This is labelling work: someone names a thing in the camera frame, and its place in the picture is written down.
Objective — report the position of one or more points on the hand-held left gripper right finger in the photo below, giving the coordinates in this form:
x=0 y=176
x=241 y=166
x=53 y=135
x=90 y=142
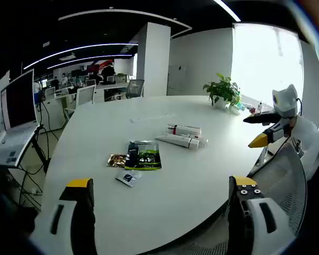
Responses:
x=255 y=220

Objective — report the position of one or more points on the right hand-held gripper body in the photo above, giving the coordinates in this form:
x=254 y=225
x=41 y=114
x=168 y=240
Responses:
x=284 y=103

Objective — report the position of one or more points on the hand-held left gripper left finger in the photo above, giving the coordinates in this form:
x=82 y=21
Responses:
x=69 y=217

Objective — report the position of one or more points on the small white skincare tube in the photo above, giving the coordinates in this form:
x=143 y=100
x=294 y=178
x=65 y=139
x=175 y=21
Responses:
x=202 y=140

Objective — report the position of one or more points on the gold foil skincare sachet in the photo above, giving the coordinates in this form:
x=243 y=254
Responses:
x=115 y=160

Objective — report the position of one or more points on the red-banded white skincare bottle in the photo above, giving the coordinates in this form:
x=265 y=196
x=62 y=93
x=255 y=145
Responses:
x=186 y=130

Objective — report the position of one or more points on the large white skincare tube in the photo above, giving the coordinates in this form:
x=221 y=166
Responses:
x=175 y=140

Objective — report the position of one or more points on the green black skincare sachet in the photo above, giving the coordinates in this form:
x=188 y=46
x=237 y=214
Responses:
x=149 y=156

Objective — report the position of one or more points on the small white bottle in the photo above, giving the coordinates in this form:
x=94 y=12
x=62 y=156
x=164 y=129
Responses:
x=260 y=106

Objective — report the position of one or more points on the teal plastic packet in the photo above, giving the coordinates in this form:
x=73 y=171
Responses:
x=236 y=108

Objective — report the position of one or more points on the large bright window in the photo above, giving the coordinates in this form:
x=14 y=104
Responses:
x=263 y=63

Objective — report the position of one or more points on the grey mesh office chair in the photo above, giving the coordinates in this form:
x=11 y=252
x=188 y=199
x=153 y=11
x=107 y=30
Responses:
x=284 y=180

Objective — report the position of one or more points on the potted green plant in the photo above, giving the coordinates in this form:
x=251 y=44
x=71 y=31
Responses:
x=223 y=90

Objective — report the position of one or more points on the white office chair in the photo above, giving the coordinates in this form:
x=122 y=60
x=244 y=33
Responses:
x=85 y=95

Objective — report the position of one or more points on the open white laptop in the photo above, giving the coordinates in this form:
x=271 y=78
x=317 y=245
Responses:
x=18 y=101

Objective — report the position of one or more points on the dark grey office chair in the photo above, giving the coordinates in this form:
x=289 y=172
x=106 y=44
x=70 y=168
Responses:
x=135 y=89

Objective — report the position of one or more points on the white office desk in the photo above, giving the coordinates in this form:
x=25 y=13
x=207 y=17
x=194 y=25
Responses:
x=111 y=93

